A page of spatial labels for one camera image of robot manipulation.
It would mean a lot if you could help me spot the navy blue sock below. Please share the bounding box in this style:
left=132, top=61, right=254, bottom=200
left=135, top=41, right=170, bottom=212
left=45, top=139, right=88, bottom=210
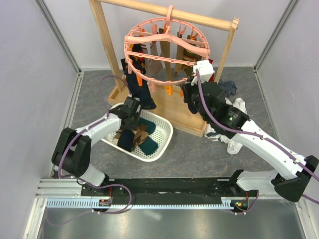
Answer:
left=185, top=91, right=203, bottom=114
left=117, top=129, right=135, bottom=152

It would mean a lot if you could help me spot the pink round clip hanger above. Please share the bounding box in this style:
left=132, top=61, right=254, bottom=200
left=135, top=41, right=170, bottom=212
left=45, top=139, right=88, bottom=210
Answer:
left=124, top=5, right=210, bottom=95

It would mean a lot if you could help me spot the green christmas sock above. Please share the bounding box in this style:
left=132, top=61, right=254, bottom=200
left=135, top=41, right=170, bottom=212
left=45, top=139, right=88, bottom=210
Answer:
left=139, top=118, right=156, bottom=135
left=139, top=137, right=159, bottom=156

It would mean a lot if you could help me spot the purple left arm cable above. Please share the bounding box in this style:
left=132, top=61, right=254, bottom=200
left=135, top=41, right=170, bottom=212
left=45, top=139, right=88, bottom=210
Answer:
left=46, top=76, right=133, bottom=226

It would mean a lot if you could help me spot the blue grey sock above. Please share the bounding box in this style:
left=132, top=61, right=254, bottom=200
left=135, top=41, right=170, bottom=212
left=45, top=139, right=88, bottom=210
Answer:
left=218, top=80, right=237, bottom=96

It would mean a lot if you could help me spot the white cloth pile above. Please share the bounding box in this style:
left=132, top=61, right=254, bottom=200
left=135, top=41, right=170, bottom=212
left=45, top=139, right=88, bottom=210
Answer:
left=204, top=98, right=247, bottom=155

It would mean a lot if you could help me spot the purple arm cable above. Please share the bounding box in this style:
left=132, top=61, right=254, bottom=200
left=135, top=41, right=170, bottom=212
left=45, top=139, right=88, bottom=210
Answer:
left=46, top=76, right=133, bottom=226
left=195, top=69, right=319, bottom=202

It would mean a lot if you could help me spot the grey cable duct strip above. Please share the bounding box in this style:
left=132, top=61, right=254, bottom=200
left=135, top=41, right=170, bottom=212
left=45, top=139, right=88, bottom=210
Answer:
left=46, top=198, right=248, bottom=210

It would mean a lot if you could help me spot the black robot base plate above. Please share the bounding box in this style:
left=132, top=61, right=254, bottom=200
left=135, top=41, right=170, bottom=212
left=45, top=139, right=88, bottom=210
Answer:
left=81, top=170, right=257, bottom=204

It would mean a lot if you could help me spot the white perforated plastic basket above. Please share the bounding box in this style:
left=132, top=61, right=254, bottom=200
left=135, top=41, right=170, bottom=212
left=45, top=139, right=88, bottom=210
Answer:
left=101, top=110, right=173, bottom=162

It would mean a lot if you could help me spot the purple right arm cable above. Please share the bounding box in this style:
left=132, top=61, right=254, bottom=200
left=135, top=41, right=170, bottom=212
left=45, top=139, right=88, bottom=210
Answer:
left=195, top=69, right=319, bottom=202

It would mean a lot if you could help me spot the black red argyle sock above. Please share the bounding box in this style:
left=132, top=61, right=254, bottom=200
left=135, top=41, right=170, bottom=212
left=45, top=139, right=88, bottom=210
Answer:
left=130, top=44, right=147, bottom=75

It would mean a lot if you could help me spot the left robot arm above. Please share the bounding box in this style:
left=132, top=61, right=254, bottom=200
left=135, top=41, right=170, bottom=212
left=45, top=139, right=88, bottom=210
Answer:
left=51, top=97, right=143, bottom=196

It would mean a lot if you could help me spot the wooden drying rack frame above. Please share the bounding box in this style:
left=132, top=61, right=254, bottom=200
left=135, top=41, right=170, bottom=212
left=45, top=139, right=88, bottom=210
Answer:
left=89, top=0, right=239, bottom=137

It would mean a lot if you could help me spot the navy sock with green patches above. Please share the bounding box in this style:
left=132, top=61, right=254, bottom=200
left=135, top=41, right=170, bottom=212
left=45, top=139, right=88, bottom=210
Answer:
left=121, top=58, right=157, bottom=110

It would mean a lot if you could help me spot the brown striped sock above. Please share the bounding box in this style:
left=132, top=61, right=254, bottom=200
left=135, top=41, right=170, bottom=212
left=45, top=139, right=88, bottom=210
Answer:
left=132, top=124, right=149, bottom=151

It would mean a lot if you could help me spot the beige ribbed hanging sock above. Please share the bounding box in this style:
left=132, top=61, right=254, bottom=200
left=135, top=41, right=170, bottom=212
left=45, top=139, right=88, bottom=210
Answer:
left=146, top=41, right=185, bottom=80

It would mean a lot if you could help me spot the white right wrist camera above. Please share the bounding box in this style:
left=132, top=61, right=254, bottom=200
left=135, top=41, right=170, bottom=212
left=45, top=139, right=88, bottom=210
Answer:
left=191, top=60, right=215, bottom=85

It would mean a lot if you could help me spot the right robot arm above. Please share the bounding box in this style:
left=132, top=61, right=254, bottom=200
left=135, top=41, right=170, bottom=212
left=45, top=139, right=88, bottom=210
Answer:
left=181, top=82, right=319, bottom=202

